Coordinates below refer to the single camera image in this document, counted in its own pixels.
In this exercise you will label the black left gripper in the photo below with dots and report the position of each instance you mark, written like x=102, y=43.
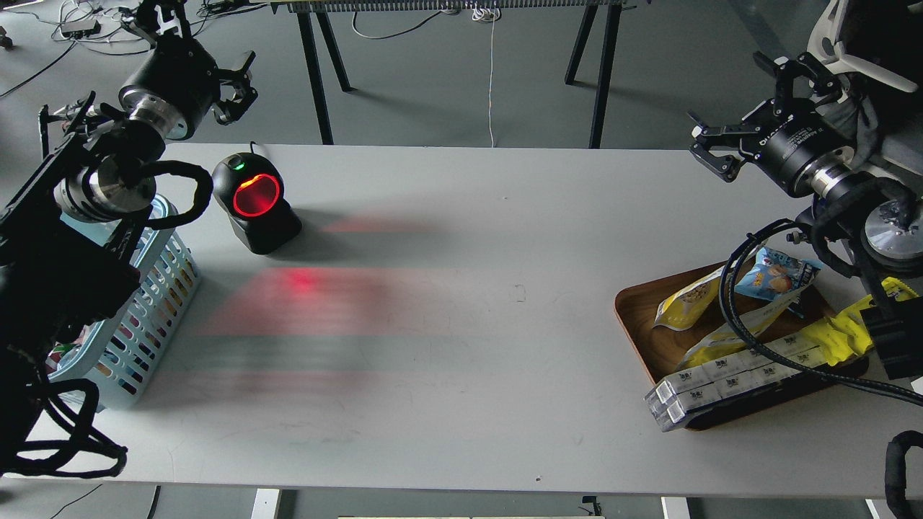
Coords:
x=182, y=74

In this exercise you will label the yellow cartoon face snack bag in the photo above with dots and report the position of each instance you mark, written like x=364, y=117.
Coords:
x=844, y=328

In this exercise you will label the blue chip snack bag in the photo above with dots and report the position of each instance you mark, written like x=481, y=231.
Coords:
x=775, y=273

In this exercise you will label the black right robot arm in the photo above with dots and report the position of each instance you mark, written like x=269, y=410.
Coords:
x=860, y=226

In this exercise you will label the yellow white bean snack pouch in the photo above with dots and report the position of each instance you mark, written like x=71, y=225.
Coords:
x=684, y=308

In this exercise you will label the black barcode scanner red window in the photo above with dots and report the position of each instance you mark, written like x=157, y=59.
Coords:
x=250, y=189

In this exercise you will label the clear box of white packets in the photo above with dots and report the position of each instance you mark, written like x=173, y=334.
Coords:
x=725, y=389

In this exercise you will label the brown wooden tray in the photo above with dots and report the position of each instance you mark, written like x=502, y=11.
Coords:
x=661, y=349

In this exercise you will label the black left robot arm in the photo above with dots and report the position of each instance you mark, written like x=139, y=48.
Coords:
x=70, y=232

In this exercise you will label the light blue plastic basket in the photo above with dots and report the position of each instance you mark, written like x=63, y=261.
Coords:
x=120, y=355

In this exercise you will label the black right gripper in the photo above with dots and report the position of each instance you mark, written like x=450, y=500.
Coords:
x=785, y=144

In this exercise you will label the yellow white flat snack pouch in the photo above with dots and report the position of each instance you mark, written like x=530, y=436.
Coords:
x=723, y=341

